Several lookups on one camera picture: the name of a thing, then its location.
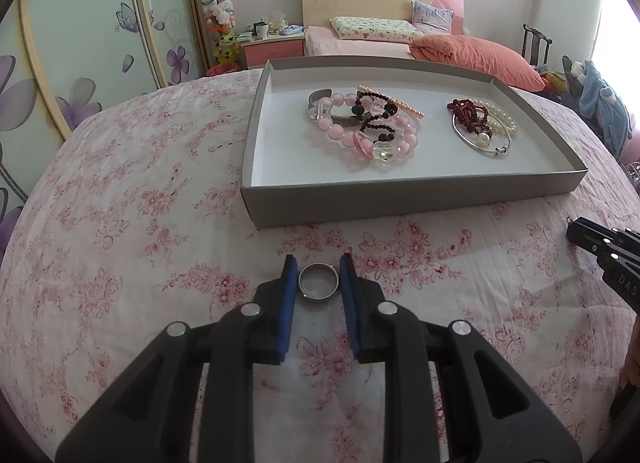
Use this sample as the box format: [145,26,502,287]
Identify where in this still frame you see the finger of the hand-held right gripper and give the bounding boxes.
[566,217,626,264]

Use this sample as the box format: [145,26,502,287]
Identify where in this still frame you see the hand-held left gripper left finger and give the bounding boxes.
[55,254,301,463]

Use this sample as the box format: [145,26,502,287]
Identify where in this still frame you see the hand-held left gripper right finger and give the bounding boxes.
[339,253,583,463]

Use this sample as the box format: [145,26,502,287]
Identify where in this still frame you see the silver ring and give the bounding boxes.
[298,263,341,301]

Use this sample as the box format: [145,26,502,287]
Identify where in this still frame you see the grey cardboard box tray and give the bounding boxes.
[240,59,589,230]

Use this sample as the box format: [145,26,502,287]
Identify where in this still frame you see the thin silver bangle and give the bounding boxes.
[451,110,513,158]

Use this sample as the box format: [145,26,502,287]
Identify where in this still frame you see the dark red bead necklace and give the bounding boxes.
[446,98,496,136]

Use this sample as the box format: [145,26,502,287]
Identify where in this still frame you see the pink bead crystal bracelet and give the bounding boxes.
[308,92,421,170]

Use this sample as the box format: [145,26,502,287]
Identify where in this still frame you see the black bead bracelet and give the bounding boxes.
[350,90,401,146]

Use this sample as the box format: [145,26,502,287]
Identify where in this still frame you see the thin pink pearl bracelet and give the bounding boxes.
[356,85,426,118]

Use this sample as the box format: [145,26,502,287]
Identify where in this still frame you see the blue plush garment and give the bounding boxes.
[562,55,636,164]

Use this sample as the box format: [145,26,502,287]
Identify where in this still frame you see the pink floral bedsheet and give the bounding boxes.
[0,68,640,463]

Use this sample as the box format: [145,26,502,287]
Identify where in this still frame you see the dark wooden chair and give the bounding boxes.
[521,24,555,66]

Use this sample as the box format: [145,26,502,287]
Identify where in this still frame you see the orange pink duvet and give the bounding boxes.
[409,34,547,92]

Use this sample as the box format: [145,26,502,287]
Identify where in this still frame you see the pink white nightstand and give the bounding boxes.
[239,33,307,70]

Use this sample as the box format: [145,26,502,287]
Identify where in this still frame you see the plain pink bed sheet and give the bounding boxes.
[304,25,416,60]

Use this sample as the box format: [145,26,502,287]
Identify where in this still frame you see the yellow green plush toy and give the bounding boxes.
[214,33,238,66]

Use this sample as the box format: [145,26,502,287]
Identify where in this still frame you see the purple floral pillow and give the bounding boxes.
[411,0,455,34]

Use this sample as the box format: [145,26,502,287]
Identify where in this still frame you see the patterned white pillow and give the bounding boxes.
[329,16,425,42]

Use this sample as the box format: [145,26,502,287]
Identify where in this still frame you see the clear tube of plush toys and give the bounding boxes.
[196,0,240,68]

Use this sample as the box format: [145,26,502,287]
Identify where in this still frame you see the flower print sliding wardrobe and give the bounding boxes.
[0,0,211,264]

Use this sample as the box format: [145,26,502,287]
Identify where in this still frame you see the white pearl bracelet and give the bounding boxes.
[470,99,518,138]

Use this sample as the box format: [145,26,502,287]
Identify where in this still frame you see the silver cuff bracelet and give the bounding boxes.
[307,88,363,126]

